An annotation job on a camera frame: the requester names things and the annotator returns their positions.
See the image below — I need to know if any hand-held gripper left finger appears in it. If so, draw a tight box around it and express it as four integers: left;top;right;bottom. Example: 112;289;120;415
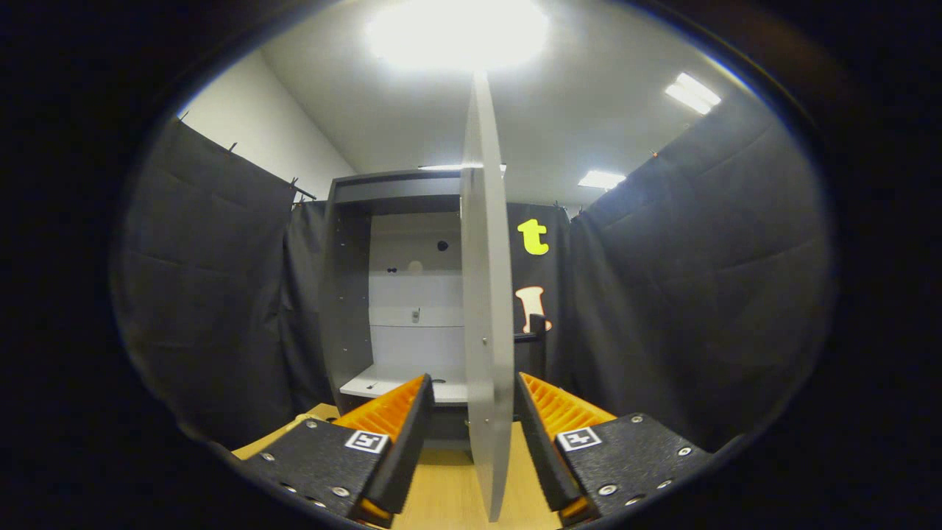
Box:
243;373;435;529

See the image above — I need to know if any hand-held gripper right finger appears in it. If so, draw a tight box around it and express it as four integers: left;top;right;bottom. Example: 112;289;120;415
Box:
514;371;713;527

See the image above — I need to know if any black door handle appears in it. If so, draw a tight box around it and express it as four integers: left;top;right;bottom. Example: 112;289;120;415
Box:
514;314;549;380

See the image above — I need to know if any white cabinet shelf board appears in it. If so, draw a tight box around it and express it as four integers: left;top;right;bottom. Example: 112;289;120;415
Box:
340;364;469;404

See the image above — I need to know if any dark grey cabinet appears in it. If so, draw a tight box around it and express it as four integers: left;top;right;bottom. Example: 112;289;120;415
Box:
318;169;472;450

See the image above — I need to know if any black backdrop cloth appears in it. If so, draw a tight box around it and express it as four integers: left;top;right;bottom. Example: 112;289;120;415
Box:
110;92;836;453

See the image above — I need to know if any large ceiling light panel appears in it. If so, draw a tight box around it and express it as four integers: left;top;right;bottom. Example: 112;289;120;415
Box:
366;0;550;72

